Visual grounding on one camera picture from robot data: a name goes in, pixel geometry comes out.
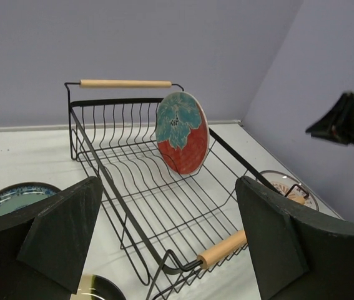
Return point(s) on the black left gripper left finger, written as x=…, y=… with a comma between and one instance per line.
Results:
x=43, y=246

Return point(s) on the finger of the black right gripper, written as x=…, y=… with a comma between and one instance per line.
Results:
x=342, y=109
x=342, y=132

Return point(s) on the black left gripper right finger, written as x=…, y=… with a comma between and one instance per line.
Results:
x=296, y=252

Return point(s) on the blue floral green plate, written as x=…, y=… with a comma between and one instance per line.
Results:
x=22, y=194

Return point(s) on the cream plate with black patch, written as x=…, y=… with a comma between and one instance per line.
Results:
x=96, y=287

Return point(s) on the white plate with orange sunburst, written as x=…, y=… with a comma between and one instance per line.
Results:
x=290, y=187

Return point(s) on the red plate with teal flower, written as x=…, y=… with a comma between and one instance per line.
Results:
x=182, y=132

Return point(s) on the black wire dish rack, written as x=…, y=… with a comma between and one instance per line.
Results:
x=162, y=219

